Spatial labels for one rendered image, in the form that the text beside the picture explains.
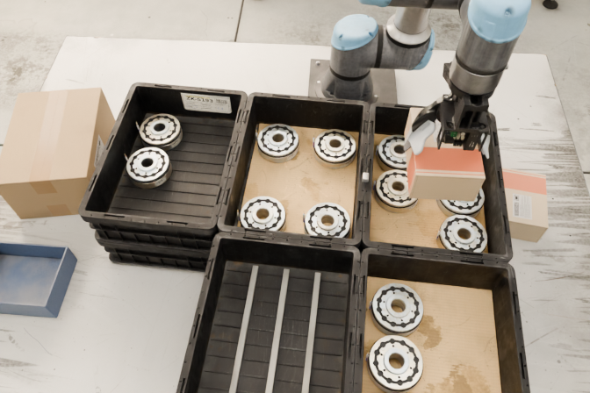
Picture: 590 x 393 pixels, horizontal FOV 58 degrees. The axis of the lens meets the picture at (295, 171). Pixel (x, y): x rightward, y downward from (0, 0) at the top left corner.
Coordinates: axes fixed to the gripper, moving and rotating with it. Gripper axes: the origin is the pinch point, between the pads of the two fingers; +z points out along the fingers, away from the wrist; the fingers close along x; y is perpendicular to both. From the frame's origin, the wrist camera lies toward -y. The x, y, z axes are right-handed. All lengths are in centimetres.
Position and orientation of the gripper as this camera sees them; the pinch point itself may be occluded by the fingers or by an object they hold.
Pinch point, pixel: (443, 148)
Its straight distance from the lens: 102.9
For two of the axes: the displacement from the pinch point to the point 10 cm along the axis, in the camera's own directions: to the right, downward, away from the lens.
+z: 0.1, 5.8, 8.2
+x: 10.0, 0.5, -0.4
